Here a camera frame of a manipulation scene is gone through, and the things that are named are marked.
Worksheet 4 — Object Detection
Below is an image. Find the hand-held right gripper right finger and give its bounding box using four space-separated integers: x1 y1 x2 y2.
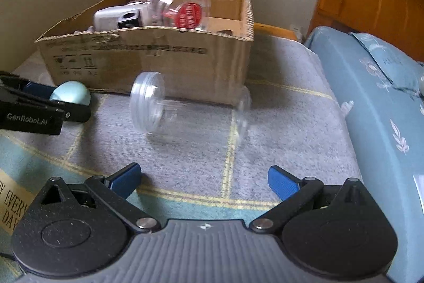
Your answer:
249 166 376 233

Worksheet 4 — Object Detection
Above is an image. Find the yellow wooden side table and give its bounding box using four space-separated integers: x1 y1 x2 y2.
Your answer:
254 22 299 41

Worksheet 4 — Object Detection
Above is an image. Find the grey green checked blanket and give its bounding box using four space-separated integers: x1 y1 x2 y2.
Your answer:
0 28 365 270

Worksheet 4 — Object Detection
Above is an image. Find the mint green oval case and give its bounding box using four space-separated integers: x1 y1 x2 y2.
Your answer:
49 81 91 106

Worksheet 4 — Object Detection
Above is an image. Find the silver compact camera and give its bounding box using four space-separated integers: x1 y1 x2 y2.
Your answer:
93 0 153 32

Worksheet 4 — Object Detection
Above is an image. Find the blue floral bedsheet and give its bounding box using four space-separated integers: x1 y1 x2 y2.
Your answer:
303 25 424 283

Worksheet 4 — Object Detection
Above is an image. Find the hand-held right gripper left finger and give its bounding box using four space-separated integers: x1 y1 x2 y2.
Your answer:
31 162 163 234

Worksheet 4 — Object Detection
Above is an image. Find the clear jar with red label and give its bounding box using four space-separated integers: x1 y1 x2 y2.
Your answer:
149 0 213 31

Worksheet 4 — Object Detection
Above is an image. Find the clear plastic jar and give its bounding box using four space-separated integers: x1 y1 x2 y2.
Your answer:
129 71 253 146

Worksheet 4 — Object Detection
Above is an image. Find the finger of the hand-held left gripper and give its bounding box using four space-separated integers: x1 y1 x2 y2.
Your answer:
0 87 92 123
0 71 57 100

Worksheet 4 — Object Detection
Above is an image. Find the cardboard box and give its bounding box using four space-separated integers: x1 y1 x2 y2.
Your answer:
35 0 255 106

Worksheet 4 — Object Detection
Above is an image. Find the blue floral pillow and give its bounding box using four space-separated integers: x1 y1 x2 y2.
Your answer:
349 32 424 94

